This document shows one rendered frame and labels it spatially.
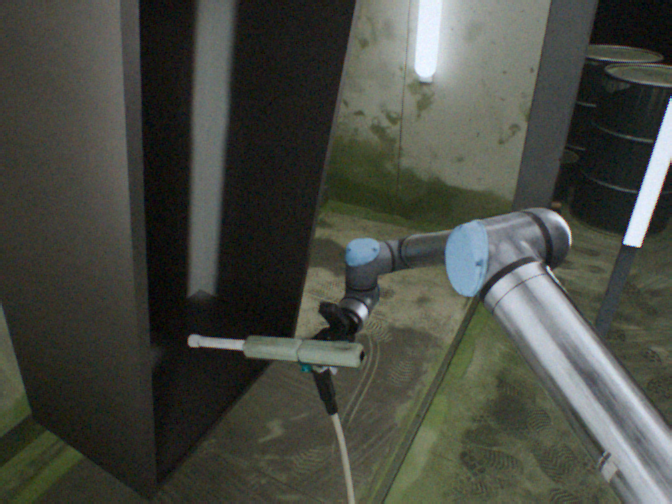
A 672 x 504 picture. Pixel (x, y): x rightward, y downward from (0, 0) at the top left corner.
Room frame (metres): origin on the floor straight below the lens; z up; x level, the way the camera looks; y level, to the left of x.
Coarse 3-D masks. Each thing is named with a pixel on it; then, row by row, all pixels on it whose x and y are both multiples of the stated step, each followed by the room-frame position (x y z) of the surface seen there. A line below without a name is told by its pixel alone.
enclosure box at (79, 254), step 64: (0, 0) 0.64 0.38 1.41; (64, 0) 0.59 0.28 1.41; (128, 0) 0.56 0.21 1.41; (192, 0) 1.19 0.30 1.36; (256, 0) 1.20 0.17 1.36; (320, 0) 1.13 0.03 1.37; (0, 64) 0.65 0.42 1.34; (64, 64) 0.60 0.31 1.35; (128, 64) 0.56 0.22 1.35; (192, 64) 1.20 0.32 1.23; (256, 64) 1.20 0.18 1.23; (320, 64) 1.13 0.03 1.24; (0, 128) 0.67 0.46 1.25; (64, 128) 0.61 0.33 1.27; (128, 128) 0.57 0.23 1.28; (192, 128) 1.22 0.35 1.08; (256, 128) 1.21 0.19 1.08; (320, 128) 1.13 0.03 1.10; (0, 192) 0.70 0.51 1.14; (64, 192) 0.63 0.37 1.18; (128, 192) 0.57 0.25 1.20; (192, 192) 1.25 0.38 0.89; (256, 192) 1.21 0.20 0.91; (320, 192) 1.11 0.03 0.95; (0, 256) 0.73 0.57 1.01; (64, 256) 0.65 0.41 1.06; (128, 256) 0.58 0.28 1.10; (192, 256) 1.27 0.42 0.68; (256, 256) 1.22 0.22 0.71; (64, 320) 0.67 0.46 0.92; (128, 320) 0.60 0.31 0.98; (192, 320) 1.18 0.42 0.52; (256, 320) 1.22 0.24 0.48; (64, 384) 0.70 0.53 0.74; (128, 384) 0.62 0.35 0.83; (192, 384) 0.95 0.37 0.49; (128, 448) 0.64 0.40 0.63; (192, 448) 0.76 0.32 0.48
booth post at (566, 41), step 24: (552, 0) 2.43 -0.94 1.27; (576, 0) 2.38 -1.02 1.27; (552, 24) 2.42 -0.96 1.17; (576, 24) 2.37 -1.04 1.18; (552, 48) 2.41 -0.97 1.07; (576, 48) 2.36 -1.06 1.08; (552, 72) 2.40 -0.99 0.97; (576, 72) 2.35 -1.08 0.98; (552, 96) 2.39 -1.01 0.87; (576, 96) 2.48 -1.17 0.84; (552, 120) 2.38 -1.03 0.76; (528, 144) 2.42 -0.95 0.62; (552, 144) 2.37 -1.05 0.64; (528, 168) 2.41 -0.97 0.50; (552, 168) 2.36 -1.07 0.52; (528, 192) 2.40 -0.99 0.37; (552, 192) 2.35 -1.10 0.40
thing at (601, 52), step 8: (592, 48) 3.74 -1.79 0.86; (600, 48) 3.74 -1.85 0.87; (608, 48) 3.73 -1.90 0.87; (592, 56) 3.47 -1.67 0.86; (600, 56) 3.45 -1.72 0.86; (608, 56) 3.46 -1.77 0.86; (616, 56) 3.45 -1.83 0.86; (624, 56) 3.45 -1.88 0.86; (632, 56) 3.47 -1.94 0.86; (640, 56) 3.48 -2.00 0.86; (648, 56) 3.47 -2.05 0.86; (656, 56) 3.45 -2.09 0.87
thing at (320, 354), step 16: (192, 336) 1.02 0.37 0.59; (256, 336) 0.97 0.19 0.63; (256, 352) 0.93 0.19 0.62; (272, 352) 0.91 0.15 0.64; (288, 352) 0.89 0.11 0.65; (304, 352) 0.88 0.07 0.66; (320, 352) 0.87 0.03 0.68; (336, 352) 0.85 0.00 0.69; (352, 352) 0.84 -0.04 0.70; (320, 368) 0.86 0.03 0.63; (352, 368) 0.84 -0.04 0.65; (320, 384) 0.87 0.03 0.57
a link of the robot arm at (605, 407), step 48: (480, 240) 0.68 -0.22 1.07; (528, 240) 0.70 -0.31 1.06; (480, 288) 0.65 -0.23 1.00; (528, 288) 0.61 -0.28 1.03; (528, 336) 0.56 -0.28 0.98; (576, 336) 0.53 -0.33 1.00; (576, 384) 0.48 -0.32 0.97; (624, 384) 0.47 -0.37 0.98; (576, 432) 0.45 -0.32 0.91; (624, 432) 0.41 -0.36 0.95; (624, 480) 0.38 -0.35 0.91
